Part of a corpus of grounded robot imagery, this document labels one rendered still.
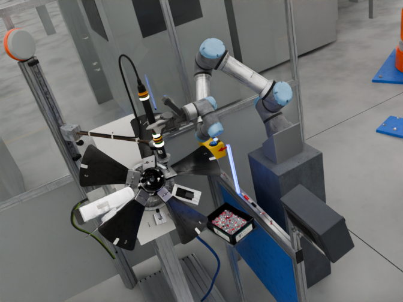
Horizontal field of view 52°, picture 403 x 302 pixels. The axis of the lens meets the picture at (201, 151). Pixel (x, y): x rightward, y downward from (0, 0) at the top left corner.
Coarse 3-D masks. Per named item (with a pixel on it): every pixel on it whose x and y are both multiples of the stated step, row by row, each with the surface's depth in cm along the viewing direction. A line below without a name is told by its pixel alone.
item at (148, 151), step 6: (144, 114) 215; (156, 114) 212; (132, 120) 217; (144, 120) 214; (132, 126) 217; (144, 126) 213; (138, 132) 215; (144, 132) 212; (150, 132) 210; (162, 132) 208; (144, 138) 212; (150, 138) 209; (138, 144) 214; (144, 144) 211; (144, 150) 211; (150, 150) 208; (144, 156) 210
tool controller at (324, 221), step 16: (288, 192) 168; (304, 192) 164; (288, 208) 162; (304, 208) 158; (320, 208) 155; (304, 224) 155; (320, 224) 150; (336, 224) 148; (320, 240) 150; (336, 240) 152; (352, 240) 156; (336, 256) 156
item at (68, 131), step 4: (64, 124) 233; (68, 124) 233; (72, 124) 232; (76, 124) 231; (60, 128) 231; (64, 128) 230; (68, 128) 228; (72, 128) 227; (76, 128) 228; (80, 128) 231; (64, 132) 229; (68, 132) 227; (72, 132) 226; (76, 132) 229; (64, 136) 231; (68, 136) 229; (72, 136) 227; (76, 136) 229; (80, 136) 232; (68, 140) 232; (72, 140) 230; (76, 140) 229
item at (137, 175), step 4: (128, 172) 203; (132, 172) 203; (136, 172) 203; (128, 176) 205; (132, 176) 205; (136, 176) 205; (128, 180) 206; (132, 180) 206; (136, 180) 206; (132, 184) 207; (136, 184) 208
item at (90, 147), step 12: (84, 156) 199; (96, 156) 199; (108, 156) 199; (84, 168) 201; (96, 168) 201; (108, 168) 201; (120, 168) 201; (84, 180) 203; (96, 180) 204; (108, 180) 205; (120, 180) 205
